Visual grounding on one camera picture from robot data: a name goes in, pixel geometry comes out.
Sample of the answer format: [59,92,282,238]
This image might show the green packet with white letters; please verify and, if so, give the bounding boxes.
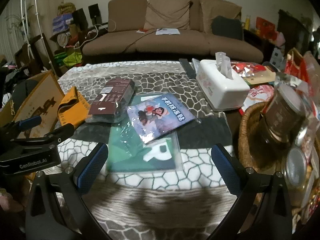
[106,94,181,173]

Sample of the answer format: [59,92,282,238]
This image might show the brown jar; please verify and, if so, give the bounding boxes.
[259,84,309,145]

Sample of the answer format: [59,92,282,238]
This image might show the red gift bag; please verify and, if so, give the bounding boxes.
[285,49,313,85]

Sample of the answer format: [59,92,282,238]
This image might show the white power strip with cable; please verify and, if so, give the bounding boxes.
[85,22,117,48]

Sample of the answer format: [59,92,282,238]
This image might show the dark wooden cabinet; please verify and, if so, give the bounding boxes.
[277,9,310,53]

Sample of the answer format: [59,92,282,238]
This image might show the glass jar with metal lid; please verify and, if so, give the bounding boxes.
[284,127,315,188]

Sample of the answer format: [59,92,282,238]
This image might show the red snack packets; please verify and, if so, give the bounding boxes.
[230,61,275,85]

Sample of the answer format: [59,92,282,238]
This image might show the dark brown packet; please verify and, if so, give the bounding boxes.
[86,78,137,123]

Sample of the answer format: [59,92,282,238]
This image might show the white tissue box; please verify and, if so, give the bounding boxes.
[195,52,250,111]

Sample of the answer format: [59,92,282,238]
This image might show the blue boxes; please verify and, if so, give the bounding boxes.
[52,14,74,32]

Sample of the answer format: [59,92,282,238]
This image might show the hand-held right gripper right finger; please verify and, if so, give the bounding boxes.
[207,144,293,240]

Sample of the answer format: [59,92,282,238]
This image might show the dark wooden chair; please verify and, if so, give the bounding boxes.
[14,32,60,78]

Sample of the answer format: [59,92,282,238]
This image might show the red and white packet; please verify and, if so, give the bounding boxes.
[240,85,275,115]

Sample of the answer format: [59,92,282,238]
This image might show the wicker basket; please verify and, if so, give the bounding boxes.
[237,102,320,175]

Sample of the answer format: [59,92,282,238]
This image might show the round decorated plate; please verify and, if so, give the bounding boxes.
[57,32,70,47]

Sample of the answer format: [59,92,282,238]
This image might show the blue illustrated sticker packet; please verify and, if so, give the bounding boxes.
[127,92,202,144]

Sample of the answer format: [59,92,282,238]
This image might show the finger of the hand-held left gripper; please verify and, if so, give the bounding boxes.
[11,116,42,132]
[42,123,75,145]

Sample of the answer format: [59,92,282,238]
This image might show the brown sofa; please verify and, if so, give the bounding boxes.
[82,0,264,64]

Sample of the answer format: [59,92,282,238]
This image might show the black speaker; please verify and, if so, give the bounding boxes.
[88,4,103,25]
[72,8,88,29]

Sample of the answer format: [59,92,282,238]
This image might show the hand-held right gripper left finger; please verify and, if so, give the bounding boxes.
[25,142,113,240]

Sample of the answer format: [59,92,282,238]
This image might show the white pole rack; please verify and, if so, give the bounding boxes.
[19,0,54,68]

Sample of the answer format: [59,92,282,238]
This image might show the brown cardboard box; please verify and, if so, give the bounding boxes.
[0,70,66,140]

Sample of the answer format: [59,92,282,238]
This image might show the white papers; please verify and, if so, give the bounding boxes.
[155,27,180,35]

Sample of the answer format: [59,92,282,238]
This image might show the black remote control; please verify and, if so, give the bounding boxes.
[179,58,197,79]

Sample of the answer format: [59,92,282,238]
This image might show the green bag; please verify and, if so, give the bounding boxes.
[54,51,83,68]

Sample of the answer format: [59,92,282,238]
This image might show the beige sofa cushion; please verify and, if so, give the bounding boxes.
[144,0,193,30]
[200,0,243,33]

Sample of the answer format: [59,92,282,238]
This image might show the dark grey cushion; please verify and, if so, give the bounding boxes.
[211,16,244,40]

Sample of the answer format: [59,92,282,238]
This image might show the orange cloth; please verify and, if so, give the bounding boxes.
[57,87,92,127]

